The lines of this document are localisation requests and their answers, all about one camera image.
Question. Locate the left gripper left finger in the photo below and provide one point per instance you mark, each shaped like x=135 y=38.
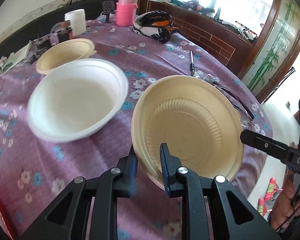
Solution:
x=87 y=208

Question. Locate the white plastic jar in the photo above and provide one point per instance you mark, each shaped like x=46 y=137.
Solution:
x=77 y=21

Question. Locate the black phone stand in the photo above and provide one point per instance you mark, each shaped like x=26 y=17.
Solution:
x=108 y=8

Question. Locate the black orange patterned scarf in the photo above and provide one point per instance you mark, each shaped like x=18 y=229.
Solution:
x=155 y=24

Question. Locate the black sofa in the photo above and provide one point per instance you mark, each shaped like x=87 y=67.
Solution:
x=41 y=25

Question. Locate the pink sleeved bottle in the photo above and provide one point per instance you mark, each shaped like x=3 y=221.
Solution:
x=125 y=12

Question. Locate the purple framed eyeglasses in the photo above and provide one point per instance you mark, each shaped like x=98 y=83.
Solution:
x=230 y=94

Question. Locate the person right hand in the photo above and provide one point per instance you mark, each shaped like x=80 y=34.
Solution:
x=283 y=208

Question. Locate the purple floral tablecloth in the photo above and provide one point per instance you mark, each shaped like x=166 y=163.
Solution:
x=33 y=171

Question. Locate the cream bowl with tab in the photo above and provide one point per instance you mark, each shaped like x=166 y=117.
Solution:
x=65 y=52

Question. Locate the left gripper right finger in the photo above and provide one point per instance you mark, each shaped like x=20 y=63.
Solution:
x=211 y=208

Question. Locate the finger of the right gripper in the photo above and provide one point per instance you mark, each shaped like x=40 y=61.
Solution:
x=271 y=147

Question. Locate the white foam bowl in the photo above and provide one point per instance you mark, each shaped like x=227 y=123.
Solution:
x=76 y=100

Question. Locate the cream disposable bowl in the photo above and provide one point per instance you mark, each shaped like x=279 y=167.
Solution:
x=196 y=121

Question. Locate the wooden window counter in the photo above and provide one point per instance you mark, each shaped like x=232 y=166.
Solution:
x=222 y=43

